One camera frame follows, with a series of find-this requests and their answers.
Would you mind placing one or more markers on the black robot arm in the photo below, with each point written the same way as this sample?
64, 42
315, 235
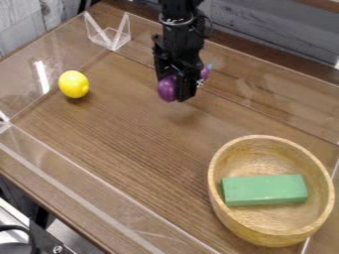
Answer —
179, 10

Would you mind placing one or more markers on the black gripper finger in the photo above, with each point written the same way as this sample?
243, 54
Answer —
163, 61
187, 78

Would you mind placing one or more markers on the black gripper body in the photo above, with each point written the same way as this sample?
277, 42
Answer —
185, 36

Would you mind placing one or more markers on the green rectangular block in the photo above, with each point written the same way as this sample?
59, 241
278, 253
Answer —
265, 190

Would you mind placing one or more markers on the black metal bracket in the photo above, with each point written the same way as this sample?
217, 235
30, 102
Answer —
47, 243

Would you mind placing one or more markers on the clear acrylic tray wall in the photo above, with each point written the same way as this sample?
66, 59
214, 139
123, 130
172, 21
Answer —
116, 222

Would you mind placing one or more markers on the brown wooden bowl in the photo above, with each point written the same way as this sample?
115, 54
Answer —
275, 225

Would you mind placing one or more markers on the yellow toy lemon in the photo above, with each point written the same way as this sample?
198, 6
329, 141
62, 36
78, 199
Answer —
74, 84

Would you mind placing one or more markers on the purple toy eggplant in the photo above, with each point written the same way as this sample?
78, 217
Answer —
167, 86

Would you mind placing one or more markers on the clear acrylic corner bracket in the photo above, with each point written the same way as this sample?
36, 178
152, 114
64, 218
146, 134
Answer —
110, 38

